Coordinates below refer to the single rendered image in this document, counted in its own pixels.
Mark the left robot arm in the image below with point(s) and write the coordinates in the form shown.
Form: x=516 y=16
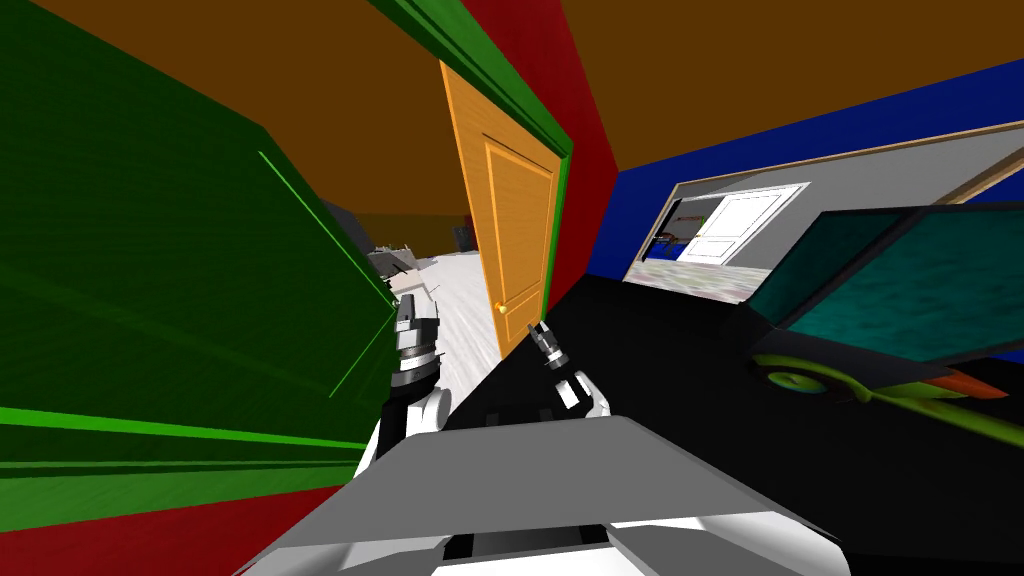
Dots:
x=428 y=408

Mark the teal panel with black frame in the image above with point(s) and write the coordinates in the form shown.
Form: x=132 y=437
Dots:
x=920 y=280

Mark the white panelled door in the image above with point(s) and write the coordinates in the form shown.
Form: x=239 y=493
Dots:
x=736 y=224

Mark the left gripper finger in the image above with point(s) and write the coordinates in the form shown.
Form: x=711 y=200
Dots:
x=406 y=307

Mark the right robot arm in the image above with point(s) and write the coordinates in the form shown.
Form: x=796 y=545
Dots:
x=588 y=396

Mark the orange door leaf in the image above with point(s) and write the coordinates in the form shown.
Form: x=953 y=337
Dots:
x=512 y=216

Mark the green door leaf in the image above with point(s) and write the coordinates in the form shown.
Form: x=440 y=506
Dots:
x=160 y=280

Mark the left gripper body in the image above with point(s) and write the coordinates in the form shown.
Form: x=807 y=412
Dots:
x=418 y=334

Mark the green curved stand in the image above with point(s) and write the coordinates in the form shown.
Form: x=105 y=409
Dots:
x=868 y=392

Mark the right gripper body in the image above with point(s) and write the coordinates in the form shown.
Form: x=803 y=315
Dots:
x=554 y=355

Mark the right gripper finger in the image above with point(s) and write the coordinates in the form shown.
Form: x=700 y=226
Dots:
x=535 y=335
x=548 y=332

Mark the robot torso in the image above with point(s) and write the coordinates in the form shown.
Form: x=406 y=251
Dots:
x=520 y=472

